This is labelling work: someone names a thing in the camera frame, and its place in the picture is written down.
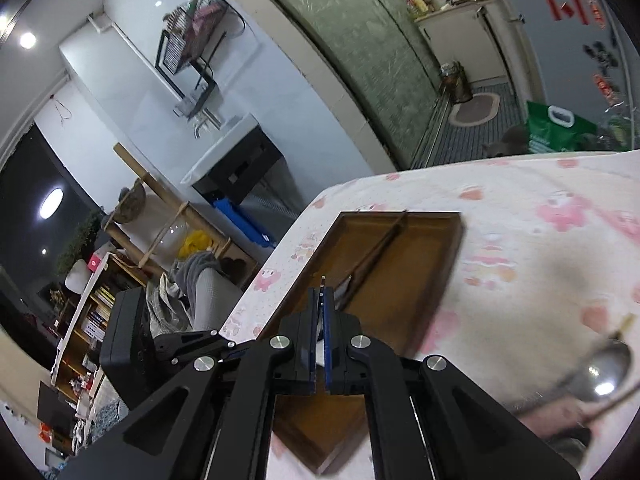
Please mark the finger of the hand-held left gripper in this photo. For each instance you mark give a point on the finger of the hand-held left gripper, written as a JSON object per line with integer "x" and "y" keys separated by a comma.
{"x": 185, "y": 338}
{"x": 210, "y": 351}

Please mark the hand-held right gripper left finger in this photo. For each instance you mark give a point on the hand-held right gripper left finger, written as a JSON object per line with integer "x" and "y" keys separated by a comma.
{"x": 314, "y": 355}

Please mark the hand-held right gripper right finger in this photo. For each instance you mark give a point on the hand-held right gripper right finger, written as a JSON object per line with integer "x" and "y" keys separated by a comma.
{"x": 329, "y": 355}

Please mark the brown wooden tray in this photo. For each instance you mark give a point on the brown wooden tray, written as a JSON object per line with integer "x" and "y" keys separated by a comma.
{"x": 400, "y": 280}

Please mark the wooden bookshelf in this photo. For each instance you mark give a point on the wooden bookshelf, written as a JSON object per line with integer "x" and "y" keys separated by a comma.
{"x": 95, "y": 310}

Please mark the grey cloth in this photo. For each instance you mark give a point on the grey cloth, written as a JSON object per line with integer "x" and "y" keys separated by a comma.
{"x": 197, "y": 270}

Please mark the yellow plastic bag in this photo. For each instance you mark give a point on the yellow plastic bag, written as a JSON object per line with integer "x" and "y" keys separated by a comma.
{"x": 195, "y": 244}

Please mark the green potted plant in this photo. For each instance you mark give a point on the green potted plant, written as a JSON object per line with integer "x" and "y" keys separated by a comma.
{"x": 80, "y": 245}

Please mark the blue plastic crate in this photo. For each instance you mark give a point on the blue plastic crate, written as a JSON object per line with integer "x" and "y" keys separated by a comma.
{"x": 245, "y": 220}

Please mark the woven basket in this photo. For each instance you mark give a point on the woven basket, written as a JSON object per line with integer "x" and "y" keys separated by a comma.
{"x": 131, "y": 202}

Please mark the dark window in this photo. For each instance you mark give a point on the dark window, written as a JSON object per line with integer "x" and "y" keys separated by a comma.
{"x": 25, "y": 240}

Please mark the bamboo rack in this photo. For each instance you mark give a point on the bamboo rack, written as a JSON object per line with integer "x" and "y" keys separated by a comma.
{"x": 150, "y": 180}

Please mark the black sink cabinet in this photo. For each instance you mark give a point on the black sink cabinet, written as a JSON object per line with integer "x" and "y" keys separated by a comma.
{"x": 245, "y": 165}

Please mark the white sink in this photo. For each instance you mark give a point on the white sink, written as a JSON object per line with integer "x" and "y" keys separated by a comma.
{"x": 225, "y": 145}

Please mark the steel faucet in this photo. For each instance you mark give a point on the steel faucet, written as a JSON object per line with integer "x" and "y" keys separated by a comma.
{"x": 210, "y": 119}

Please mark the large steel spoon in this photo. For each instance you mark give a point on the large steel spoon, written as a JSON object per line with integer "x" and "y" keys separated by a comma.
{"x": 607, "y": 365}

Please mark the oval floor mat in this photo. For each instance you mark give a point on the oval floor mat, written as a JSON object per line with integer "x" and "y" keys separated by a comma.
{"x": 475, "y": 110}

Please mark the brown trash bin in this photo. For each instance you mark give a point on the brown trash bin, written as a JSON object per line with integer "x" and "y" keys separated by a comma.
{"x": 457, "y": 87}

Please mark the green plastic bag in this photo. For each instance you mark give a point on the green plastic bag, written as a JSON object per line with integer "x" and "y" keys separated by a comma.
{"x": 542, "y": 130}

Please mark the frosted glass sliding door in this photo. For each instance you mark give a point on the frosted glass sliding door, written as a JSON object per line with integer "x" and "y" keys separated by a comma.
{"x": 360, "y": 25}

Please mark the white kitchen cabinet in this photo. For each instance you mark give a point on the white kitchen cabinet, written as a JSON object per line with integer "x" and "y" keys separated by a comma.
{"x": 465, "y": 35}

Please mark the sauce bottle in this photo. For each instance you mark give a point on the sauce bottle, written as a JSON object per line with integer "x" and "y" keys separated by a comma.
{"x": 420, "y": 5}

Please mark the grey refrigerator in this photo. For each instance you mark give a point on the grey refrigerator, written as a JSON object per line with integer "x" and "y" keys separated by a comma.
{"x": 560, "y": 50}

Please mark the black wall shelf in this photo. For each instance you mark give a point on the black wall shelf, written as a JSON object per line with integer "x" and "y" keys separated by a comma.
{"x": 202, "y": 91}

